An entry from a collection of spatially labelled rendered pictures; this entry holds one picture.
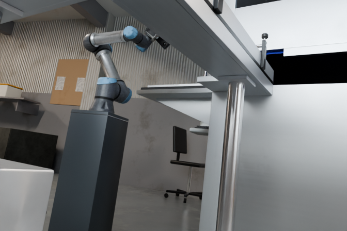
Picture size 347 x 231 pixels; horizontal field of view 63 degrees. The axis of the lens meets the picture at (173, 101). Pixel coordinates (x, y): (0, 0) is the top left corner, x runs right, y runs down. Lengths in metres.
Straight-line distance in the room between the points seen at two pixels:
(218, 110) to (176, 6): 0.65
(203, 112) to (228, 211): 0.53
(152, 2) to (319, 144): 0.70
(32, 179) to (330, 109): 0.86
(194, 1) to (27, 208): 0.41
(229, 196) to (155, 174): 4.31
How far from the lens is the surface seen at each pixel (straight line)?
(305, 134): 1.01
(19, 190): 0.43
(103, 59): 2.03
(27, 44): 7.56
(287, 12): 1.16
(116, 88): 1.78
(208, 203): 1.09
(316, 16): 1.13
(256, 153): 1.03
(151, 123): 5.20
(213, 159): 1.08
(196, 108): 1.25
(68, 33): 6.88
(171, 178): 5.00
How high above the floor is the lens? 0.59
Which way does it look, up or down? 11 degrees up
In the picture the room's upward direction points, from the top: 7 degrees clockwise
